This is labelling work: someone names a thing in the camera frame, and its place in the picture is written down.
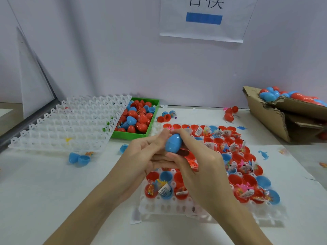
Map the person's right hand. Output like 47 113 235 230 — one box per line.
153 129 241 212

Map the person's left hand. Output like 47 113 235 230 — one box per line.
105 131 177 202

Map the clear plastic egg tray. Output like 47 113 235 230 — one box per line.
138 122 287 225
7 94 133 152

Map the small capsule cluster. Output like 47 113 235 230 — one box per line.
157 110 177 123

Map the cardboard box of capsules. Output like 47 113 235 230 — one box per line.
243 86 327 143

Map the pile of finished eggs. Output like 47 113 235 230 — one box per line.
259 87 327 106

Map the person's right forearm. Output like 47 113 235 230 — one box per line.
209 194 274 245

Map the person's left forearm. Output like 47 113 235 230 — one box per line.
43 173 134 245

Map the green plastic tray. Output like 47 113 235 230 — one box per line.
111 97 160 140

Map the small white paper slip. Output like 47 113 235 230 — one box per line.
131 208 142 224

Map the clear triangular panel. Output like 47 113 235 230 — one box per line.
17 27 57 119

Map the white paper sign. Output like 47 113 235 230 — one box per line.
159 0 259 43

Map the grey metal rail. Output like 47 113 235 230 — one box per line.
0 98 61 151

